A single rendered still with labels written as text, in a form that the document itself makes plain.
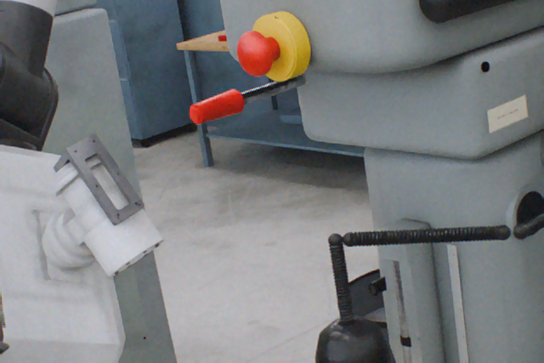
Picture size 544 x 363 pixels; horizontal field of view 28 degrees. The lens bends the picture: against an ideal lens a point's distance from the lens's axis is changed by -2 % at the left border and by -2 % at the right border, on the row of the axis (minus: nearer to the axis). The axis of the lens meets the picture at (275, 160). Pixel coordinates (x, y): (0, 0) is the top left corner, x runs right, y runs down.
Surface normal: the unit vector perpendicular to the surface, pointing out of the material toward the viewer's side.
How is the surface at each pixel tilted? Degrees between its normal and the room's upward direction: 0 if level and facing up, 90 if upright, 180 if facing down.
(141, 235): 60
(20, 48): 79
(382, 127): 90
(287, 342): 0
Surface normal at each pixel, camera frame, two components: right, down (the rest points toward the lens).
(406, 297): -0.74, 0.29
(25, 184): 0.64, -0.50
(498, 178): 0.22, 0.22
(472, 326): -0.52, 0.30
